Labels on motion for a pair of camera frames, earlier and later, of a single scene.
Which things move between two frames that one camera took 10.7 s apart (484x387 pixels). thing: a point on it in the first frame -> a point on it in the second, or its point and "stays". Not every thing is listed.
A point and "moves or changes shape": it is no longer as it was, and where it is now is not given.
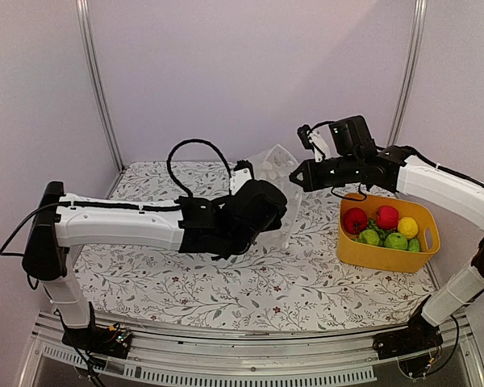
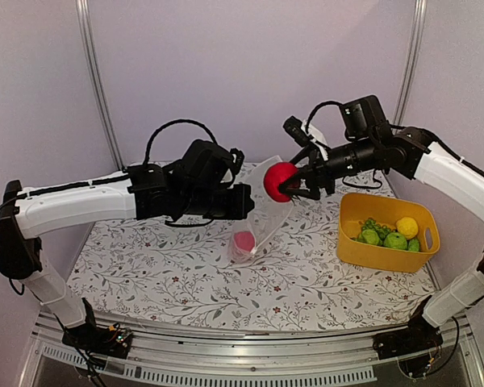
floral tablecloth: [266, 288] stays
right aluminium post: [419, 10] stays
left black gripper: [276, 225] -> [239, 210]
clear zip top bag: [274, 167] moves or changes shape
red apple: [355, 220] moves or changes shape
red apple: [387, 217] -> [274, 174]
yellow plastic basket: [359, 254] stays
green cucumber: [414, 245] stays
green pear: [396, 240] stays
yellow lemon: [408, 226] stays
